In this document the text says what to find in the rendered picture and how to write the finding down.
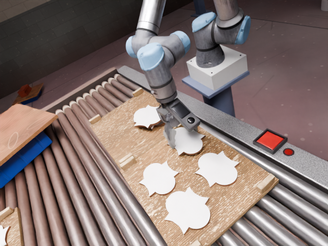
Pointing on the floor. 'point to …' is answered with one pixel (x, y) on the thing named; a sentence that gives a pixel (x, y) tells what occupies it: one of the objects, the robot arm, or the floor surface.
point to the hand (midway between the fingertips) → (185, 139)
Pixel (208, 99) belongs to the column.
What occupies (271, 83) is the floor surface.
